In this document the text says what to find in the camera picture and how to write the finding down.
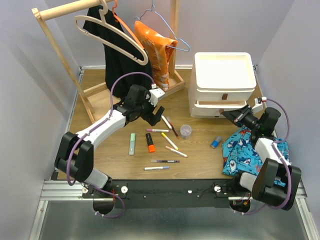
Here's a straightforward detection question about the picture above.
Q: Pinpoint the white marker grey cap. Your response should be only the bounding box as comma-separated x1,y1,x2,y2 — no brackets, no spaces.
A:
161,115,173,130

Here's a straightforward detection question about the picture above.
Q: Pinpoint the black garment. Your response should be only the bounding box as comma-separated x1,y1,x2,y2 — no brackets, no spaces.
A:
83,21,153,99

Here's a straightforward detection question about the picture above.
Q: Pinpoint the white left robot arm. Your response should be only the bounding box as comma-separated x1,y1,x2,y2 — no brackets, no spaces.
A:
54,84,165,198

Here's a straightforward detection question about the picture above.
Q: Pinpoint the purple dark marker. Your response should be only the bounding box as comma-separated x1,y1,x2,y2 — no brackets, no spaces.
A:
150,160,180,164

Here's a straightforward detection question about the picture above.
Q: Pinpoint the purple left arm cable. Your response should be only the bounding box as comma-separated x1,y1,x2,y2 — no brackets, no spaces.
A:
66,71,157,219

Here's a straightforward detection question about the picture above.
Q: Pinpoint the blue grey glue stick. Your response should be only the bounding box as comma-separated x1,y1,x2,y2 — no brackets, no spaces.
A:
210,136,222,149

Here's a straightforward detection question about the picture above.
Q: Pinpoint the blue shark print cloth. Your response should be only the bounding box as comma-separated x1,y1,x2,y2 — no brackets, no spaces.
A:
221,126,291,187

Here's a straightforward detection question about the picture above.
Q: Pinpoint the black orange highlighter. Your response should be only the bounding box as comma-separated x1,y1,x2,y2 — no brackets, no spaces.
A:
145,133,156,153

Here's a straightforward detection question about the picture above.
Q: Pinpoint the orange plastic hanger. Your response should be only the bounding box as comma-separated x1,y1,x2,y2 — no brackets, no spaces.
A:
112,0,145,50

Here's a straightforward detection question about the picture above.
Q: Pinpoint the white marker lilac cap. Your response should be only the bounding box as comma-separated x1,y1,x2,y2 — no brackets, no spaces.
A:
143,166,170,171

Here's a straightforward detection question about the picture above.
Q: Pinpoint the white marker yellow cap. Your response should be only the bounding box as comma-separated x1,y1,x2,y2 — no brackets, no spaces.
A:
161,132,179,150

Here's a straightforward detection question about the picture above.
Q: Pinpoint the wooden clothes rack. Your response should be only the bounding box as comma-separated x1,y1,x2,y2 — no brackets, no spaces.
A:
31,0,186,123

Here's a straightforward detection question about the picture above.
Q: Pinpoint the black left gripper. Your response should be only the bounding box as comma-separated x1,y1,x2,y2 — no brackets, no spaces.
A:
135,92,165,126

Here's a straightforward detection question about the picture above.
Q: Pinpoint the green transparent highlighter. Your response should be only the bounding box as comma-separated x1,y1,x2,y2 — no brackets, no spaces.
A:
128,133,136,156

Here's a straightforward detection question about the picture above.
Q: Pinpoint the white marker pink cap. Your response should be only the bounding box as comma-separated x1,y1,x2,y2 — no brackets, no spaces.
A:
146,129,170,133

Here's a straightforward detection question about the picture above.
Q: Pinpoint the brown top drawer pull tab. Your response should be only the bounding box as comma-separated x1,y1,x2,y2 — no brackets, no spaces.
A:
221,93,228,101

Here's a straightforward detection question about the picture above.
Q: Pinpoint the beige wooden hanger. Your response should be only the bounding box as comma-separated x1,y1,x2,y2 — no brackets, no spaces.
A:
74,0,149,66

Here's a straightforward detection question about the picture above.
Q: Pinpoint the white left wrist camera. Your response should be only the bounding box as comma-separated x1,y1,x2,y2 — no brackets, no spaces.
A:
147,88,165,107

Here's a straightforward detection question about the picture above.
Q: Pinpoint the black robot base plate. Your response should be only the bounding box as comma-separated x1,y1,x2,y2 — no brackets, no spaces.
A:
82,178,252,213

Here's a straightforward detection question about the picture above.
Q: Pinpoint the red transparent pen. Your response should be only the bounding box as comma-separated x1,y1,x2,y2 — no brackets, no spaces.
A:
166,117,180,139

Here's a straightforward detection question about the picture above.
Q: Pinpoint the orange tie-dye garment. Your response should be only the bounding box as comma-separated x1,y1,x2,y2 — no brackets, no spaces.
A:
134,20,178,91

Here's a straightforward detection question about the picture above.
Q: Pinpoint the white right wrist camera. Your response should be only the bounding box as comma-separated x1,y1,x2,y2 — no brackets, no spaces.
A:
251,96,267,114

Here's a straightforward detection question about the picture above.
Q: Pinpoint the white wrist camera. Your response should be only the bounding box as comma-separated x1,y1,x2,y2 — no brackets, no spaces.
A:
147,88,165,107
251,96,267,114

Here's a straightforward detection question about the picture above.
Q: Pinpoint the blue wire hanger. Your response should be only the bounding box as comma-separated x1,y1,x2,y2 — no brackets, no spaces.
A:
134,0,191,52

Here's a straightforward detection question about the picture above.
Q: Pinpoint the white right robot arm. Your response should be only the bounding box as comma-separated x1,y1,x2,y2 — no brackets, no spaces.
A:
221,105,302,211

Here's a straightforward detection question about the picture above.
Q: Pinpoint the white marker peach cap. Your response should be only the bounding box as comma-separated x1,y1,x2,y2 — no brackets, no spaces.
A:
165,146,188,158

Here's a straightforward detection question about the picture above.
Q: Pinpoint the aluminium frame rail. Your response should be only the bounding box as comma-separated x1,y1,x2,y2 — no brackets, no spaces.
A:
30,180,319,240

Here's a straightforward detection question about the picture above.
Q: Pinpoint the clear jar of paper clips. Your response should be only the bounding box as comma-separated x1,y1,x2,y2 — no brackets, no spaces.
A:
180,124,192,140

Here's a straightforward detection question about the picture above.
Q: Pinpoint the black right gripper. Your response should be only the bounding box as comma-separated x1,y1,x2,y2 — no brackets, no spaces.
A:
221,104,261,131

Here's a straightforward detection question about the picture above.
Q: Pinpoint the white three-drawer organizer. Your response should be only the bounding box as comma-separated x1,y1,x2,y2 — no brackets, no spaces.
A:
188,52,257,118

